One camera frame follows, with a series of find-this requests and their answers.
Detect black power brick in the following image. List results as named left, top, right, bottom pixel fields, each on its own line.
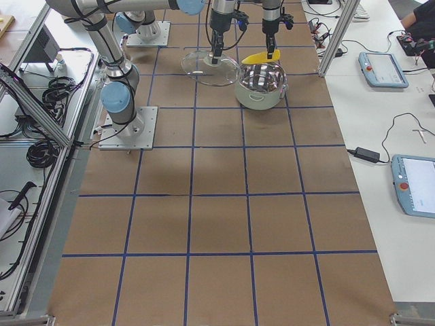
left=353, top=147, right=380, bottom=163

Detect far teach pendant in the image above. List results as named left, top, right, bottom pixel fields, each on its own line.
left=358, top=52, right=408, bottom=89

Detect person forearm dark sleeve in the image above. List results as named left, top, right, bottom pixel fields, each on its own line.
left=401, top=0, right=434, bottom=38

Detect aluminium frame post right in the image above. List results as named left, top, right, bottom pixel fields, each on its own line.
left=318, top=0, right=360, bottom=77

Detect near teach pendant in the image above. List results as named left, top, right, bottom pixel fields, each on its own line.
left=391, top=154, right=434, bottom=219

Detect yellow corn cob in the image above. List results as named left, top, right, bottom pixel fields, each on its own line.
left=241, top=50, right=281, bottom=65

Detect coiled black cables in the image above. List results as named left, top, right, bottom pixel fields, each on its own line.
left=26, top=76, right=84, bottom=170

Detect teach pendant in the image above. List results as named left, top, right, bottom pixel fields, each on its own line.
left=391, top=154, right=434, bottom=219
left=358, top=52, right=408, bottom=89

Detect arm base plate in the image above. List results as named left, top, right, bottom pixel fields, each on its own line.
left=97, top=107, right=158, bottom=150
left=126, top=21, right=171, bottom=48

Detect grey control box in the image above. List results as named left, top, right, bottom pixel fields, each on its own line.
left=23, top=24, right=60, bottom=73

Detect aluminium frame rail left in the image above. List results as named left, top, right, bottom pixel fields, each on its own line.
left=1, top=63, right=73, bottom=147

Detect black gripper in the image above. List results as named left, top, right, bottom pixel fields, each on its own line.
left=262, top=6, right=294, bottom=59
left=210, top=0, right=249, bottom=65

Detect white t-shaped tool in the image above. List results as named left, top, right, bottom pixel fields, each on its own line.
left=412, top=129, right=427, bottom=144

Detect white steel cooking pot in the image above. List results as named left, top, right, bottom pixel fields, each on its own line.
left=234, top=62, right=288, bottom=111

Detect glass pot lid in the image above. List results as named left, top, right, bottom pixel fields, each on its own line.
left=181, top=50, right=240, bottom=87

